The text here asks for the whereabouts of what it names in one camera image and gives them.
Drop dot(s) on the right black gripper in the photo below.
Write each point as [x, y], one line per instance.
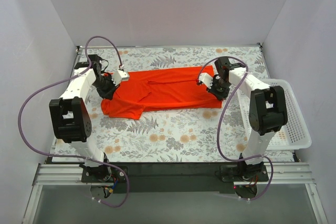
[216, 92]

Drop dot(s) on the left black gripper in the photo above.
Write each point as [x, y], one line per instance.
[109, 91]

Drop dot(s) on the orange t shirt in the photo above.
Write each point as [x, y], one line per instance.
[158, 90]

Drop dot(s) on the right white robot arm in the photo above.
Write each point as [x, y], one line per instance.
[267, 112]

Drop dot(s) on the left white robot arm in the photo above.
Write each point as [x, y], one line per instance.
[70, 118]

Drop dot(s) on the floral table mat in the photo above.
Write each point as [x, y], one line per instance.
[193, 135]

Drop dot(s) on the white plastic basket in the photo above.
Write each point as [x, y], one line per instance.
[294, 135]

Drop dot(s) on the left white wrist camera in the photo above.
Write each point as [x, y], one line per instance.
[120, 76]

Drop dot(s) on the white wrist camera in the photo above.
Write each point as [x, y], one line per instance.
[205, 79]
[120, 76]

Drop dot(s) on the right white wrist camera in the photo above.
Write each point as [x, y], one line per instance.
[205, 79]

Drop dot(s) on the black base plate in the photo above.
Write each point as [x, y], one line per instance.
[176, 177]

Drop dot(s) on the aluminium frame rail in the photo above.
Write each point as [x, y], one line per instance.
[71, 174]

